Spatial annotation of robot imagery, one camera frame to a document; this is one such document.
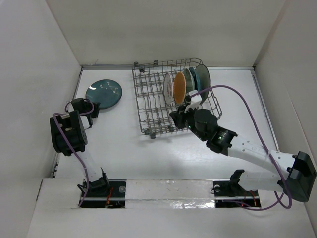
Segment grey wire dish rack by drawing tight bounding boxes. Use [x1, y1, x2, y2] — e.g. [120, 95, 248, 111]
[131, 57, 222, 139]

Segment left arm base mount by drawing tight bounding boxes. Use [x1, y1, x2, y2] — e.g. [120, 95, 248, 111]
[80, 179, 126, 209]

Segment white plate red characters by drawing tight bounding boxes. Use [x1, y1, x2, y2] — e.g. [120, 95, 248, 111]
[163, 73, 174, 105]

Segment light green flower plate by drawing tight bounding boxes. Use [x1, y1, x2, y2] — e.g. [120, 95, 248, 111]
[183, 68, 196, 95]

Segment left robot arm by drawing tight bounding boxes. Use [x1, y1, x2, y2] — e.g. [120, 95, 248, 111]
[50, 98, 111, 197]

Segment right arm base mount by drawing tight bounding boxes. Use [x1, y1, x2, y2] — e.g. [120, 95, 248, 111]
[211, 180, 261, 208]

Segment cream plate tree drawing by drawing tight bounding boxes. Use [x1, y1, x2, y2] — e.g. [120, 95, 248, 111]
[195, 64, 211, 92]

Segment round woven bamboo tray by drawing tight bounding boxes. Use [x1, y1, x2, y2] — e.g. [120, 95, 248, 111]
[174, 72, 186, 104]

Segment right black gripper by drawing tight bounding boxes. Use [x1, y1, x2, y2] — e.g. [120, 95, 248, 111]
[170, 103, 207, 142]

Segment dark teal blossom plate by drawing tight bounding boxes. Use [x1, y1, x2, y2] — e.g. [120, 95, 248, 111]
[85, 79, 123, 110]

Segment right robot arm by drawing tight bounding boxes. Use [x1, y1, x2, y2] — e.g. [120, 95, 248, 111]
[170, 106, 317, 202]

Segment teal scalloped plate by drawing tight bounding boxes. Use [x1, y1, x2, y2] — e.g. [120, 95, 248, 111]
[189, 67, 201, 92]

